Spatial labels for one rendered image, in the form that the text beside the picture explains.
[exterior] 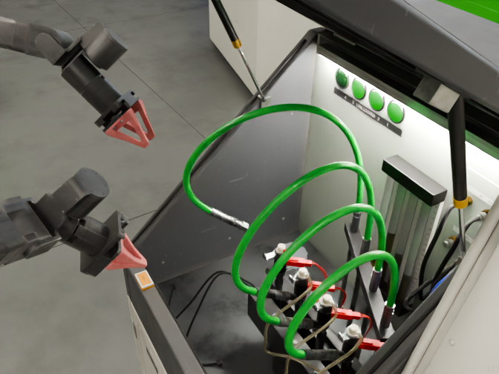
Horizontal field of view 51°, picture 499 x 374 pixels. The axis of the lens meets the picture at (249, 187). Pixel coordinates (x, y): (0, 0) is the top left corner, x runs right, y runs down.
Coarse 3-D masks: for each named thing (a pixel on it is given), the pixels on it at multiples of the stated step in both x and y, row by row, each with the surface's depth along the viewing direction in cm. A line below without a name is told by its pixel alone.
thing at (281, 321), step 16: (352, 208) 86; (368, 208) 88; (320, 224) 84; (384, 224) 94; (304, 240) 84; (384, 240) 96; (288, 256) 84; (272, 272) 85; (368, 288) 106; (256, 304) 88; (272, 320) 92; (288, 320) 95; (304, 320) 98
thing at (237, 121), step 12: (264, 108) 98; (276, 108) 98; (288, 108) 98; (300, 108) 98; (312, 108) 99; (240, 120) 98; (336, 120) 101; (216, 132) 99; (348, 132) 103; (204, 144) 100; (192, 156) 102; (360, 156) 107; (360, 180) 111; (192, 192) 108; (360, 192) 113; (204, 204) 110
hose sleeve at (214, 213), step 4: (212, 208) 111; (212, 212) 110; (216, 212) 111; (220, 212) 111; (212, 216) 111; (216, 216) 111; (220, 216) 111; (224, 216) 112; (228, 216) 112; (224, 220) 112; (228, 220) 112; (232, 220) 113; (236, 220) 113; (240, 220) 114; (232, 224) 113; (236, 224) 113; (240, 224) 114
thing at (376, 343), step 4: (364, 340) 94; (368, 340) 94; (372, 340) 95; (376, 340) 95; (360, 344) 94; (364, 344) 94; (368, 344) 94; (372, 344) 94; (376, 344) 94; (380, 344) 94; (360, 348) 95; (364, 348) 95; (368, 348) 94; (372, 348) 94; (376, 348) 94
